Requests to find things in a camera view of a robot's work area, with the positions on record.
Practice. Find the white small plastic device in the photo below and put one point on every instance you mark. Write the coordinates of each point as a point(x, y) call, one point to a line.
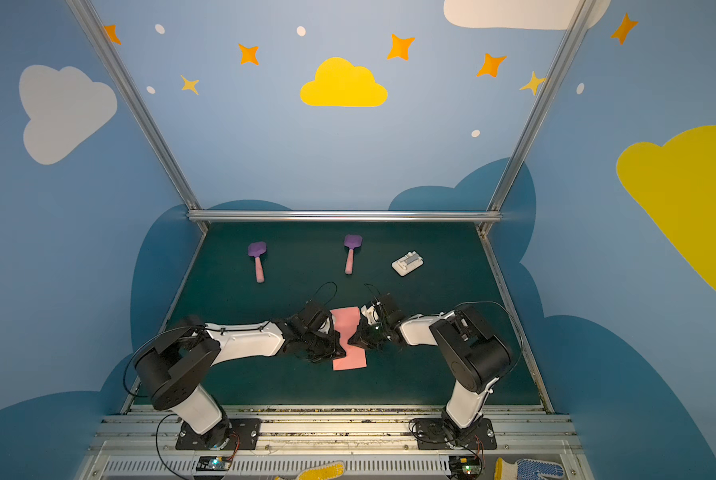
point(407, 263)

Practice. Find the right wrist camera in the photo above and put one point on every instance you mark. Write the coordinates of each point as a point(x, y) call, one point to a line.
point(370, 314)

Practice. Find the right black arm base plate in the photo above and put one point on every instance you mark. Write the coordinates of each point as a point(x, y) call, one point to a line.
point(444, 434)

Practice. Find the left green circuit board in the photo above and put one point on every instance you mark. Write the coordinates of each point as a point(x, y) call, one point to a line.
point(214, 464)

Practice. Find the pink square paper sheet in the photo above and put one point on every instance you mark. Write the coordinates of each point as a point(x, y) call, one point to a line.
point(346, 324)

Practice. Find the right green circuit board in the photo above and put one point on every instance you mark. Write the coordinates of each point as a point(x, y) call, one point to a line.
point(465, 468)

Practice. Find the right purple pink spatula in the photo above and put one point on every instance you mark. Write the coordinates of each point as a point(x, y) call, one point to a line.
point(351, 242)

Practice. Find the left aluminium frame post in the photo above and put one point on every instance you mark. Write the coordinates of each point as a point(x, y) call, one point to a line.
point(87, 17)

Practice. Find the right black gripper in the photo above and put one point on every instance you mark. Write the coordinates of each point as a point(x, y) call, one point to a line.
point(366, 334)

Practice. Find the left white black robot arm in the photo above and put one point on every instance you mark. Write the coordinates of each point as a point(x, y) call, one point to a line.
point(172, 366)

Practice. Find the aluminium front rail base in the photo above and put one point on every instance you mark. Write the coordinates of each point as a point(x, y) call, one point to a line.
point(374, 442)

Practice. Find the horizontal aluminium frame bar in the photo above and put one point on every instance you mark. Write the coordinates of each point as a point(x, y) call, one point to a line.
point(342, 216)

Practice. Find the aluminium frame post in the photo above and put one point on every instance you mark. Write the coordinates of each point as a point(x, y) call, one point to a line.
point(581, 21)
point(87, 17)

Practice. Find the blue white glove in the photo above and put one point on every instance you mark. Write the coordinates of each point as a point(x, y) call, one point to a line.
point(528, 469)

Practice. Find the right aluminium frame post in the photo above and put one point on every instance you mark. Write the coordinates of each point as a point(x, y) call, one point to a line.
point(581, 21)

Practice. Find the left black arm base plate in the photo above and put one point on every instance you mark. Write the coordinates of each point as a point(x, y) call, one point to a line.
point(228, 435)

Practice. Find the left purple pink spatula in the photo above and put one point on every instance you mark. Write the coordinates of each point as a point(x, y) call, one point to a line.
point(256, 250)

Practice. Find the purple pink spatula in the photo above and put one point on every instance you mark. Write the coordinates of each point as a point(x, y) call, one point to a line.
point(351, 242)
point(256, 250)

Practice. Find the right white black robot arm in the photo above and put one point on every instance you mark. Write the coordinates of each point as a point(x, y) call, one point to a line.
point(474, 353)

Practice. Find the yellow glove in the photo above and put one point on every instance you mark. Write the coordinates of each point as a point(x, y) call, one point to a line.
point(329, 471)

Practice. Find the green circuit board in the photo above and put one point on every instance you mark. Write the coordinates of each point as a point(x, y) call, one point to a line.
point(214, 464)
point(465, 468)

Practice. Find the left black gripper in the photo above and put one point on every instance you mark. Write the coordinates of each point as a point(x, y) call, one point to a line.
point(326, 342)

